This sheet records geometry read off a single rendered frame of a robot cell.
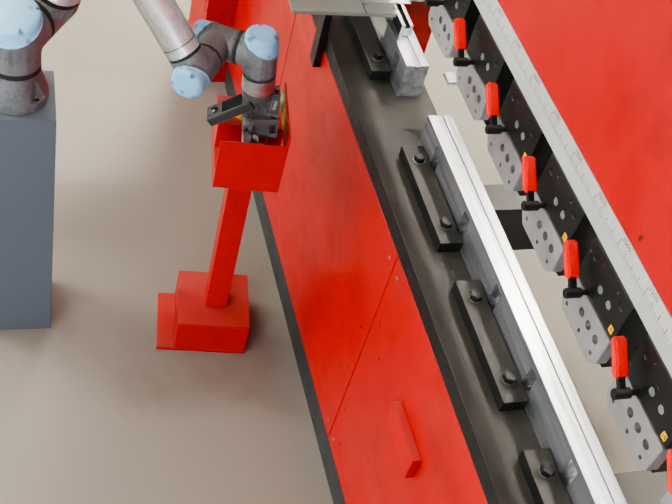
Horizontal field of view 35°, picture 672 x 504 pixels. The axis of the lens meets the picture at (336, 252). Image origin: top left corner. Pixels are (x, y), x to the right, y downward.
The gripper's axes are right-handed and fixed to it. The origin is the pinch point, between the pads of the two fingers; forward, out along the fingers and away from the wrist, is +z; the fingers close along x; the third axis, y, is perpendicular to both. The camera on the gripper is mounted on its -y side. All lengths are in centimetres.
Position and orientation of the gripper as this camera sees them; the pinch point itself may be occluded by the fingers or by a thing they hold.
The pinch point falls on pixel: (243, 153)
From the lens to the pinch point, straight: 253.8
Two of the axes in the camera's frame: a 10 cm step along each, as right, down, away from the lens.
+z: -1.3, 6.7, 7.3
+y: 9.9, 0.2, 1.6
